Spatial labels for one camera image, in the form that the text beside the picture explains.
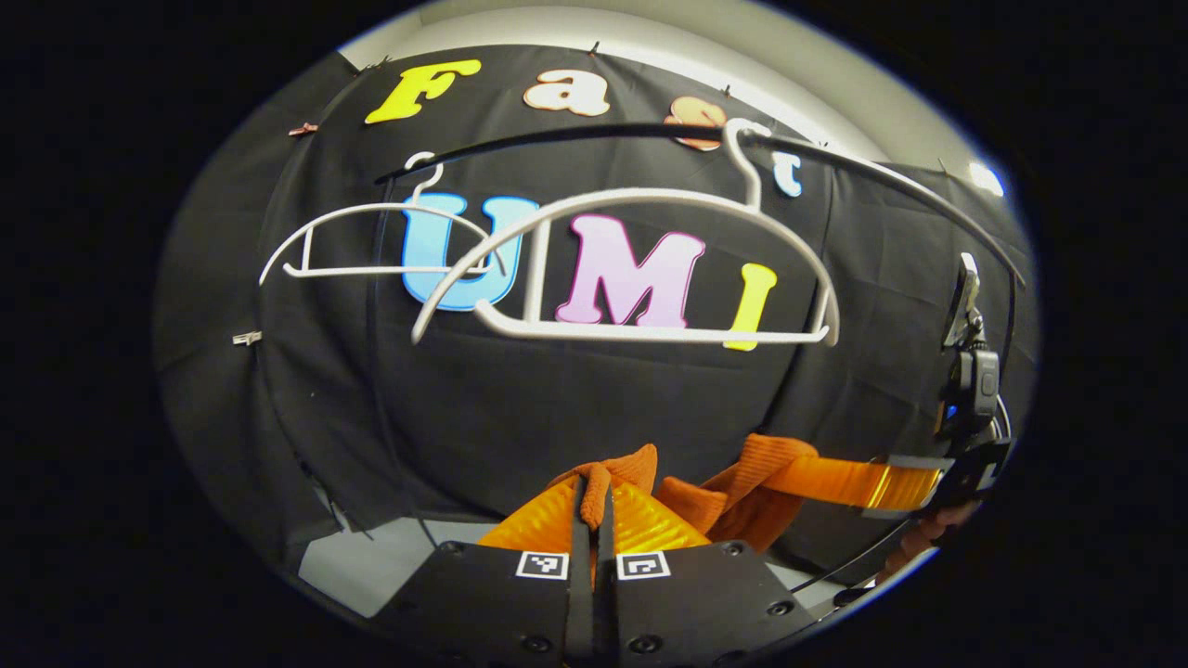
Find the white plastic hanger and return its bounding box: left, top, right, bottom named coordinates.
left=410, top=118, right=842, bottom=350
left=258, top=151, right=508, bottom=288

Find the orange corduroy jacket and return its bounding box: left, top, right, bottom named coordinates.
left=548, top=432, right=822, bottom=556

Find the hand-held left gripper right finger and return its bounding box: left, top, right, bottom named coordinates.
left=594, top=478, right=820, bottom=665

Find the black backdrop cloth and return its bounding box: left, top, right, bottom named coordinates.
left=153, top=45, right=1037, bottom=595

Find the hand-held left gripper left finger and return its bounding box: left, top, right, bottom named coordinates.
left=376, top=473, right=595, bottom=665

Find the black clothes rail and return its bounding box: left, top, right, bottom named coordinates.
left=373, top=121, right=1029, bottom=595

